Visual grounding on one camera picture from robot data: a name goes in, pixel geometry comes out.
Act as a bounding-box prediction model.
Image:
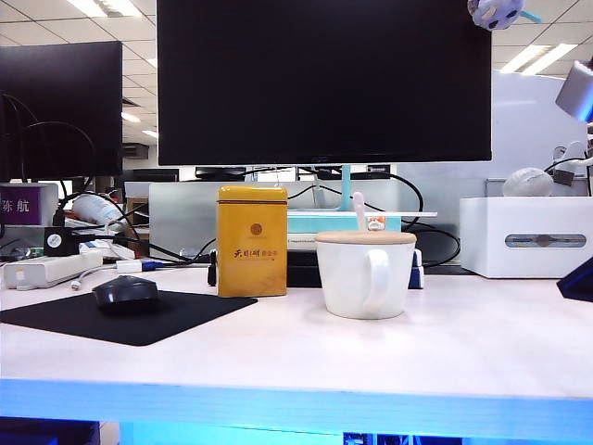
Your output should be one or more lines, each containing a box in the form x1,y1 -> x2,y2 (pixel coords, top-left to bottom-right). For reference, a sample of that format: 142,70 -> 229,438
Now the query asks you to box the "small black monitor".
0,40 -> 124,183

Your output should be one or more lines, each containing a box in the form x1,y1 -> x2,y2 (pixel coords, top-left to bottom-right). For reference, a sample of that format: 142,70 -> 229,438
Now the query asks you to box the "black monitor cable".
387,172 -> 463,269

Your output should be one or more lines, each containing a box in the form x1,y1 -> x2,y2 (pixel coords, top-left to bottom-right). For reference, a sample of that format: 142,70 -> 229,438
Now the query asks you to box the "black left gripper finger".
557,256 -> 593,304

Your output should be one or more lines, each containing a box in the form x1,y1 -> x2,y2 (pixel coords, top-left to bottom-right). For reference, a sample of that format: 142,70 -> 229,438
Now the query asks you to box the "white plastic bottle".
72,193 -> 123,224

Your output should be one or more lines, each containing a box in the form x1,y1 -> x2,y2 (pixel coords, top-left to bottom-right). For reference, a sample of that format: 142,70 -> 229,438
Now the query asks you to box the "purple white plush toy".
466,0 -> 542,32

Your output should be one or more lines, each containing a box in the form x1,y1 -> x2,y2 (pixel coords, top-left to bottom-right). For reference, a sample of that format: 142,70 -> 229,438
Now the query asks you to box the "yellow tea tin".
216,184 -> 289,299

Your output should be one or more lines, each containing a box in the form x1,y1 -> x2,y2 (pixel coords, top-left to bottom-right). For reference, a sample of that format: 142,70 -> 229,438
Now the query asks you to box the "crumpled white paper ball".
502,166 -> 556,198

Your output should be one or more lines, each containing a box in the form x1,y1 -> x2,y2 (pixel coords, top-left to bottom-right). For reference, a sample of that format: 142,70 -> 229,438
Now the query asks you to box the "white desk gadget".
544,140 -> 593,187

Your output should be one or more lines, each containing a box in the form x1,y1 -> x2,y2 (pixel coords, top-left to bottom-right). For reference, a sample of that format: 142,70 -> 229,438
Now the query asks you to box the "white power strip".
3,249 -> 104,290

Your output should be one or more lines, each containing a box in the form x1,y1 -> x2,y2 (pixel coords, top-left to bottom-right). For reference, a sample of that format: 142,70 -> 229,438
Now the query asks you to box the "black looped cable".
0,91 -> 98,186

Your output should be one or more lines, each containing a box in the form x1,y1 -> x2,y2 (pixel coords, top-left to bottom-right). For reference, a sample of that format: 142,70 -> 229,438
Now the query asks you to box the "grey tray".
485,177 -> 593,199

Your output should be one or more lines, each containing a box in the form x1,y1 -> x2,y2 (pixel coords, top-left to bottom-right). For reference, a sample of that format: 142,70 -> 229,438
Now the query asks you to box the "grey desk partition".
147,178 -> 418,266

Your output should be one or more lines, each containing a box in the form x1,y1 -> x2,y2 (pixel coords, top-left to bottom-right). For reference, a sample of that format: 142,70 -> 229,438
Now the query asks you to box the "white tissue box organizer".
459,196 -> 593,280

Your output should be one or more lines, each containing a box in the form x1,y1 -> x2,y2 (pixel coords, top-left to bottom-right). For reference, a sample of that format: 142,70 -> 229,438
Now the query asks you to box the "black computer mouse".
91,273 -> 160,310

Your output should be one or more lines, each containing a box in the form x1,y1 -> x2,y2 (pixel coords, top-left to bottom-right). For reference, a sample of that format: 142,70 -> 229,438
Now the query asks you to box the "black mouse pad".
0,287 -> 259,349

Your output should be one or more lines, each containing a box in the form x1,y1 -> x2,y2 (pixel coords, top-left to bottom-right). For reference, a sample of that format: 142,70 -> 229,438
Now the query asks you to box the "white spoon handle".
352,190 -> 369,233

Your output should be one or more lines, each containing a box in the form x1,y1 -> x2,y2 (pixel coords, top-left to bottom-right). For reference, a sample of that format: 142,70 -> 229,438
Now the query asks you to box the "teal cover book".
285,215 -> 402,234

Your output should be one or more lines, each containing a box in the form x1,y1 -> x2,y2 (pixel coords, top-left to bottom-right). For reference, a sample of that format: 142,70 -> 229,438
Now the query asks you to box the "wooden mug lid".
314,230 -> 419,245

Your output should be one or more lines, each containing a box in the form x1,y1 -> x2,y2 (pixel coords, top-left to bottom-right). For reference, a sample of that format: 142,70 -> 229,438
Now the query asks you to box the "purple name sign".
0,182 -> 60,228

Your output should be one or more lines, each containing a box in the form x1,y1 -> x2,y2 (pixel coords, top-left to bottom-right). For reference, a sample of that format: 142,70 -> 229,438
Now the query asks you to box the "black flat base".
423,263 -> 469,276

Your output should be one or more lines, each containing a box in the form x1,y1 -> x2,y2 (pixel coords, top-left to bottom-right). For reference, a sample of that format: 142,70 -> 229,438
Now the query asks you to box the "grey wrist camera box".
554,59 -> 593,125

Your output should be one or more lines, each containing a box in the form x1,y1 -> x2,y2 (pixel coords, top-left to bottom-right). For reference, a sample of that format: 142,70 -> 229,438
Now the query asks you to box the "teal monitor stand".
285,162 -> 439,219

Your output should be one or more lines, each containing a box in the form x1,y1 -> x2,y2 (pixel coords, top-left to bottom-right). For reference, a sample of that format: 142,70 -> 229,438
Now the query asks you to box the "white book with text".
285,231 -> 321,252

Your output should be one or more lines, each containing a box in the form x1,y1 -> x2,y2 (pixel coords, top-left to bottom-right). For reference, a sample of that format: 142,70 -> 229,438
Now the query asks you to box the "white ceramic mug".
315,238 -> 419,321

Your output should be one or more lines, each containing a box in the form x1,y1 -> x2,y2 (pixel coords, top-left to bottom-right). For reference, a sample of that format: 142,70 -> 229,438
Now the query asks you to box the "large black monitor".
156,0 -> 493,167

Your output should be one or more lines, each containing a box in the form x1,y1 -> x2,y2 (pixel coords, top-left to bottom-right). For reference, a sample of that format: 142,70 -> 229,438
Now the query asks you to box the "black cube adapter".
44,225 -> 82,258

